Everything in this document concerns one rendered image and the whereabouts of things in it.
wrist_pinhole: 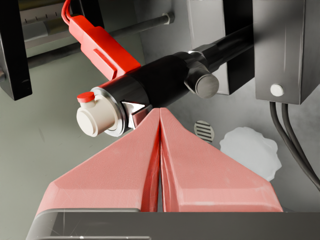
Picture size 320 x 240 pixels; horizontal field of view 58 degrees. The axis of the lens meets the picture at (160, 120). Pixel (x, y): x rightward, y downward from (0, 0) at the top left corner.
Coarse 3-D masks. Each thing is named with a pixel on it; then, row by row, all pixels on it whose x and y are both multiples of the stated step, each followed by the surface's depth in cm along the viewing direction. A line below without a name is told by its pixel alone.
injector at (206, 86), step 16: (240, 32) 23; (208, 48) 20; (224, 48) 21; (240, 48) 22; (160, 64) 17; (176, 64) 17; (192, 64) 17; (208, 64) 19; (112, 80) 15; (128, 80) 15; (144, 80) 15; (160, 80) 16; (176, 80) 17; (192, 80) 16; (208, 80) 16; (112, 96) 14; (128, 96) 14; (144, 96) 15; (160, 96) 16; (176, 96) 17; (208, 96) 16; (128, 128) 15
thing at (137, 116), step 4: (140, 108) 13; (144, 108) 13; (148, 108) 13; (136, 112) 12; (140, 112) 12; (144, 112) 13; (148, 112) 13; (132, 116) 12; (136, 116) 12; (140, 116) 12; (144, 116) 13; (132, 120) 12; (136, 120) 12; (140, 120) 13; (132, 124) 12; (136, 124) 12
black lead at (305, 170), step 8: (272, 104) 25; (272, 112) 25; (272, 120) 25; (288, 120) 24; (280, 128) 24; (288, 128) 24; (288, 144) 23; (296, 144) 23; (296, 152) 22; (296, 160) 22; (304, 160) 22; (304, 168) 21; (312, 176) 20
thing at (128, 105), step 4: (124, 100) 14; (128, 100) 14; (124, 104) 14; (128, 104) 14; (132, 104) 13; (136, 104) 13; (140, 104) 13; (144, 104) 13; (148, 104) 13; (124, 108) 14; (128, 108) 14; (132, 108) 14; (136, 108) 13; (152, 108) 13; (128, 112) 14; (132, 112) 14; (128, 116) 14; (128, 120) 14; (128, 124) 14
